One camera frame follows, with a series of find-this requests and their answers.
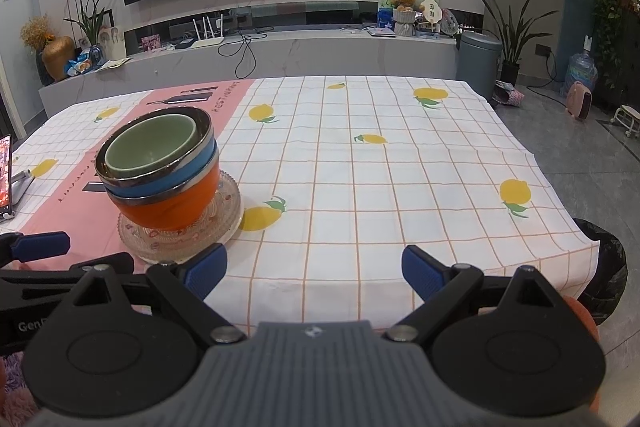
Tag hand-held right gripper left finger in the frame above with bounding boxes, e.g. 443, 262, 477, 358
72, 243, 248, 343

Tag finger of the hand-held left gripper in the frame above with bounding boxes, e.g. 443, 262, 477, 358
0, 231, 71, 264
0, 252, 135, 288

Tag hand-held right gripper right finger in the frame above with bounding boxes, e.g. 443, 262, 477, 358
382, 245, 561, 342

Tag clear glass plate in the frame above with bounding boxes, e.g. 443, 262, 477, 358
122, 169, 241, 248
117, 187, 244, 265

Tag orange steel bowl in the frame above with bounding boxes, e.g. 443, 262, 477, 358
106, 164, 221, 232

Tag blue steel bowl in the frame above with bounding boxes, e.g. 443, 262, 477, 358
95, 106, 220, 200

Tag green ceramic bowl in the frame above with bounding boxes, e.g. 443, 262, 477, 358
104, 116, 197, 180

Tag grey phone stand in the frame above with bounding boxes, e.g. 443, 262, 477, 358
10, 167, 35, 205

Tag pink fluffy cushion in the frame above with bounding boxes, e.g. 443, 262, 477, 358
0, 352, 46, 427

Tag smartphone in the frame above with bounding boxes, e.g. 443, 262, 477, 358
0, 134, 15, 220

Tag checked lemon tablecloth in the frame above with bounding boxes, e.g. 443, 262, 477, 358
10, 76, 601, 333

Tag orange fuzzy stool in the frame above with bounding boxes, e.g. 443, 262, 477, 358
562, 297, 601, 413

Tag black trash bag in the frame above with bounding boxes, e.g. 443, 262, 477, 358
572, 218, 628, 325

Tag blue snack bags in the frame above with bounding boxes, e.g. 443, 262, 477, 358
65, 46, 108, 75

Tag gold vase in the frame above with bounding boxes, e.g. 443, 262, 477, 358
41, 36, 76, 82

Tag grey trash bin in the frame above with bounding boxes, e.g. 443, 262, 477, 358
456, 32, 502, 100

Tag white printed vase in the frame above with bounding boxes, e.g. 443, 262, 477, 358
99, 25, 127, 61

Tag dried flower bunch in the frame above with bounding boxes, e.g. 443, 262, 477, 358
20, 16, 53, 52

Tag tall potted plant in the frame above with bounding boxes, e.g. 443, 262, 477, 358
475, 0, 558, 85

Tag green leafy plant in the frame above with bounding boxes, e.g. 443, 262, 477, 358
65, 0, 115, 48

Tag white router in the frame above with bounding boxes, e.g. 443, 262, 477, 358
192, 14, 226, 48

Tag pink heater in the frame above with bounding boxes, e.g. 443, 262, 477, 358
566, 82, 593, 122

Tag grey marble tv console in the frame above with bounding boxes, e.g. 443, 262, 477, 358
39, 0, 461, 120

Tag white basket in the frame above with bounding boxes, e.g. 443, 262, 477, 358
393, 9, 417, 38

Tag blue water bottle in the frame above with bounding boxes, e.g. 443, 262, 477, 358
565, 52, 598, 95

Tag white small stool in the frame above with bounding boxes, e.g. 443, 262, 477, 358
610, 104, 640, 138

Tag white round fan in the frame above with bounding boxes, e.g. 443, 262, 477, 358
417, 0, 443, 30

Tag black cable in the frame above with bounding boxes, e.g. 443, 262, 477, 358
217, 29, 268, 80

